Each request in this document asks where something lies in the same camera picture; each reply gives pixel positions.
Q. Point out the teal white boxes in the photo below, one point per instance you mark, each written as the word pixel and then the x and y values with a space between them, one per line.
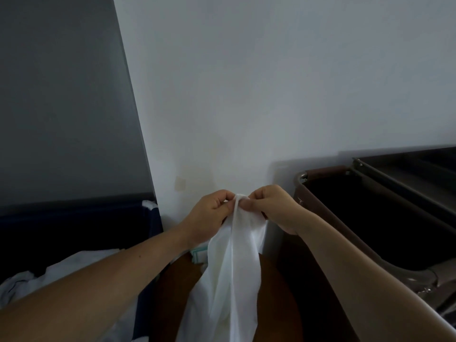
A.
pixel 197 254

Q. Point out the grey door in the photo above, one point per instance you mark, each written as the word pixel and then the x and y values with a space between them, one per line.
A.
pixel 64 103

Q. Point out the person's left forearm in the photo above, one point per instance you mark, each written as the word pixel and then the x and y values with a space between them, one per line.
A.
pixel 89 299

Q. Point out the person's left hand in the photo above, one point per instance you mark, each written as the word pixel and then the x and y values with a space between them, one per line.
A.
pixel 208 217

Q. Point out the brown housekeeping cart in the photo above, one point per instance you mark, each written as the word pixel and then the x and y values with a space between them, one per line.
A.
pixel 356 217

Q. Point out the white towel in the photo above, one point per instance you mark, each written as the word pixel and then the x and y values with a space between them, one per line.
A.
pixel 231 281

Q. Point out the person's right hand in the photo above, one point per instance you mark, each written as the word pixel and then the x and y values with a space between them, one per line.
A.
pixel 281 210

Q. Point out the person's right forearm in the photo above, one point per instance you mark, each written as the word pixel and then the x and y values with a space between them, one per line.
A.
pixel 356 281

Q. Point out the white pillowcase black piping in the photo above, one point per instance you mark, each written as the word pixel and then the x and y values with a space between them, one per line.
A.
pixel 64 267

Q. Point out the round wooden side table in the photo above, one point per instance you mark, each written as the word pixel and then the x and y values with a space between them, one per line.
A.
pixel 278 299

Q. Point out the navy laundry hamper white frame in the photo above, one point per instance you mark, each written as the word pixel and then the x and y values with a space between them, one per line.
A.
pixel 71 231

